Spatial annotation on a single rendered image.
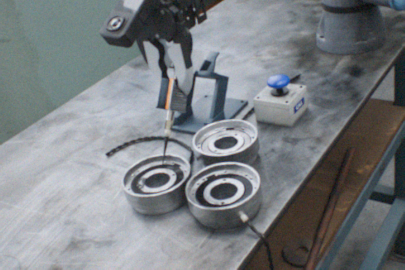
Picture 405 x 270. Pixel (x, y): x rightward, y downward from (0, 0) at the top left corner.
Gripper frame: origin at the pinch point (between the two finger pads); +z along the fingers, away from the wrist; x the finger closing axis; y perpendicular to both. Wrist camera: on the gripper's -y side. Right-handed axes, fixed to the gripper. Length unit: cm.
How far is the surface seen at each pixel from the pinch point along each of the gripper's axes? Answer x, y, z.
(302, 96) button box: -12.3, 18.7, 10.0
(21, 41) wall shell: 152, 77, 36
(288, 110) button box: -11.9, 13.5, 10.0
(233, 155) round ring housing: -10.0, -1.6, 9.4
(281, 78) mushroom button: -9.5, 16.8, 5.8
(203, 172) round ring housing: -7.9, -6.8, 9.6
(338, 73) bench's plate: -12.6, 34.8, 13.3
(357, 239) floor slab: -1, 69, 93
